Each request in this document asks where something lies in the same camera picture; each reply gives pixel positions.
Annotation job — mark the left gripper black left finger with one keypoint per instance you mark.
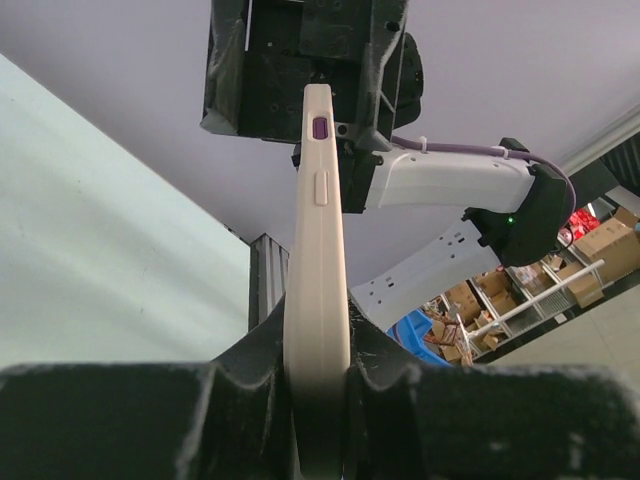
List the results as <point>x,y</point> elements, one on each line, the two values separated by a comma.
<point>228,418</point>

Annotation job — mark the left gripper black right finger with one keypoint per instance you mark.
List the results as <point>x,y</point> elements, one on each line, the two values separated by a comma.
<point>408,419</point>

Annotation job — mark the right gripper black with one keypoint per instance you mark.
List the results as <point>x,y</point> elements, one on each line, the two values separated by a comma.
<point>262,55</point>

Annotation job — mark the phone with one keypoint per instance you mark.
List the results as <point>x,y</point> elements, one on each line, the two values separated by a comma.
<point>316,341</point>

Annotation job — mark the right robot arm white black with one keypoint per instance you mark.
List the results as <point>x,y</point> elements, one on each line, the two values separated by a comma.
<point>513,202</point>

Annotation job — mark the blue plastic bin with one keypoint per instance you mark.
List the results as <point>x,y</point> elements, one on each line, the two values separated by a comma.
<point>409,332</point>

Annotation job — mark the cardboard boxes on shelf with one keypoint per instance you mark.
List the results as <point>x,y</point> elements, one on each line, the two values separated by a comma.
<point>496,309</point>

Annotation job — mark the right aluminium frame post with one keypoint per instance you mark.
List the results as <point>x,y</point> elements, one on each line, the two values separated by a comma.
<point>268,278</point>

